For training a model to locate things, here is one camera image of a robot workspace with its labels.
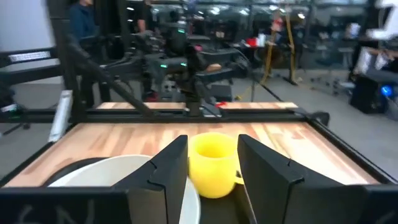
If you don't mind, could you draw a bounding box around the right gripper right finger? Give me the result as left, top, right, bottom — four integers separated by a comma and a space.
238, 134, 343, 224

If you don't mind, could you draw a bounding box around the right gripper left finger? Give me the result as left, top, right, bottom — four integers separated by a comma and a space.
114, 134, 190, 224

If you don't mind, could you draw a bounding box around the yellow plastic cup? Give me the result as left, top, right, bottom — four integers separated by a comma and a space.
188, 132, 245, 199

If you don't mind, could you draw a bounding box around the black plastic tray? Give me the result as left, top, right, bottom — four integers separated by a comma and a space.
42, 157, 259, 224

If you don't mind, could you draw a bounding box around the white round plate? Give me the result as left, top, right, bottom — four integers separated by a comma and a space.
48, 154, 201, 224

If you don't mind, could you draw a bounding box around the person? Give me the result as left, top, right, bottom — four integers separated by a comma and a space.
68, 0, 96, 43
136, 0, 154, 34
353, 0, 398, 77

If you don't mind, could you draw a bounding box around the white flat strip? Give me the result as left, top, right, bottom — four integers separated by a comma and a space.
47, 89, 74, 143

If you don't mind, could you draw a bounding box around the black device with blue light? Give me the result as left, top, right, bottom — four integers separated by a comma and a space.
348, 73, 395, 114

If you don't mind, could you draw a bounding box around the yellow metal stand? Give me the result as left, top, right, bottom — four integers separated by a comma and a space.
262, 12, 299, 85

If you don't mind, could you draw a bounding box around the black aluminium table frame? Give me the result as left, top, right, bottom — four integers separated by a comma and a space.
0, 34, 398, 194

